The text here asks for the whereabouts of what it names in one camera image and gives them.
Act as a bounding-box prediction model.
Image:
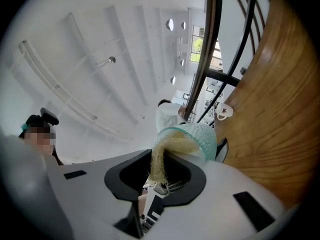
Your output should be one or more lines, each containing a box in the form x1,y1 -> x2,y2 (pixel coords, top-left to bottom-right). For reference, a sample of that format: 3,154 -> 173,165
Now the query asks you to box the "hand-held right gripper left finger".
47,148 -> 153,240

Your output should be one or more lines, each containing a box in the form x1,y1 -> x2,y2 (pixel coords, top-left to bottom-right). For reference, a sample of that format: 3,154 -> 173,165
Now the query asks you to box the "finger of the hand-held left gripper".
216,137 -> 230,163

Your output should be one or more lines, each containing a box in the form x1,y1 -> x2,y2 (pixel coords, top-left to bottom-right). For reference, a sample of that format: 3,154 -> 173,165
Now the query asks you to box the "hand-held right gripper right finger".
147,150 -> 288,240

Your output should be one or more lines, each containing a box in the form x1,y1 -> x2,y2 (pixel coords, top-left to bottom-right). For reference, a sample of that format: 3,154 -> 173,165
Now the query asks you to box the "large window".
189,25 -> 221,67

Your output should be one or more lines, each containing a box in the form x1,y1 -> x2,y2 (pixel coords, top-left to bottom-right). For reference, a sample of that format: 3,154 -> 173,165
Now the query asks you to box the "black head camera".
39,107 -> 60,126

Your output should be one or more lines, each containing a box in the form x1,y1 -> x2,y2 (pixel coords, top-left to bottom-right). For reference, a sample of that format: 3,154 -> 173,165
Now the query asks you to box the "person's head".
18,113 -> 57,157

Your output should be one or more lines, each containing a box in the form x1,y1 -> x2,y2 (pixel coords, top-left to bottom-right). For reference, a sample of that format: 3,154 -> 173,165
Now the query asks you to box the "white mug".
215,101 -> 235,121

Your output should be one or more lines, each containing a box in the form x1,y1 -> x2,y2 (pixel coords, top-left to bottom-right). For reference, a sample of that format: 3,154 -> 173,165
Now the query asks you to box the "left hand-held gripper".
141,180 -> 188,235

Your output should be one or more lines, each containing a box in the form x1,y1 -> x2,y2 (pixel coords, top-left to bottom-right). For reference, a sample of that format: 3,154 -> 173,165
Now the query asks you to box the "green dimpled glass cup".
154,123 -> 218,162

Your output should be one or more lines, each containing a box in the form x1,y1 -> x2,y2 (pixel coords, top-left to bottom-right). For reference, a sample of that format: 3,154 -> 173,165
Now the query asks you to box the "beige loofah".
146,131 -> 201,186

